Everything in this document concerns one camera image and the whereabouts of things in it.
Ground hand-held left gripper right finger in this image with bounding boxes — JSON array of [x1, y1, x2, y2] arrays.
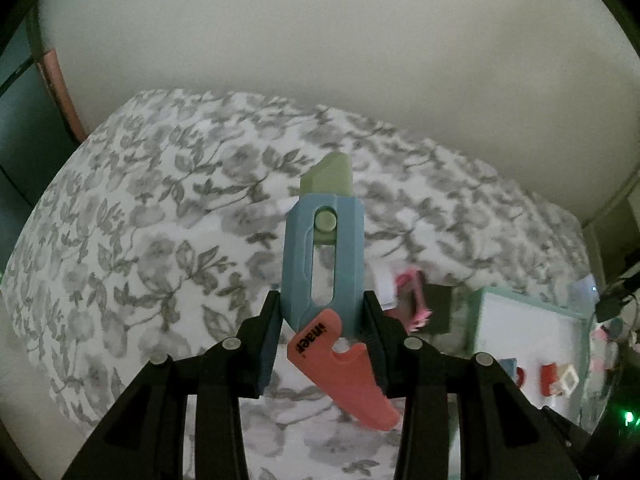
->
[[362, 290, 583, 480]]

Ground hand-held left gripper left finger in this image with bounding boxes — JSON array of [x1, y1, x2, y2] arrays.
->
[[62, 290, 283, 480]]

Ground salmon pink plastic clip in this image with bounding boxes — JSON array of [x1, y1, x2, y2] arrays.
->
[[286, 307, 402, 432]]

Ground pink smart band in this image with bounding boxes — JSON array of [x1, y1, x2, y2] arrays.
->
[[395, 269, 433, 333]]

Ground red packet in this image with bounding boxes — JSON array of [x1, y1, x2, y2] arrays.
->
[[540, 362, 563, 396]]

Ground blue toy knife green blade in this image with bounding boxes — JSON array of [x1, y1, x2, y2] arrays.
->
[[281, 151, 362, 336]]

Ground green-rimmed white tray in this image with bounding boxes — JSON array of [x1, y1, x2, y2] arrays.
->
[[467, 286, 601, 441]]

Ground pink teal clutter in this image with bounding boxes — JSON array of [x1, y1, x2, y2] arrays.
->
[[590, 320, 640, 376]]

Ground small blue red item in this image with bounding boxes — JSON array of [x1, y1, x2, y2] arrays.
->
[[500, 357, 526, 388]]

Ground grey floral bedspread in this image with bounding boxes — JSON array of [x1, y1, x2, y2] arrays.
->
[[0, 89, 593, 480]]

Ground black adapter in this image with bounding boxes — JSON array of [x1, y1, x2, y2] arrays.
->
[[595, 275, 640, 321]]

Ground white device with light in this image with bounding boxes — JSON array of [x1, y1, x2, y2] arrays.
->
[[567, 275, 598, 311]]

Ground dark green cabinet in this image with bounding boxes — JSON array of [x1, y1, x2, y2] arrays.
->
[[0, 25, 86, 271]]

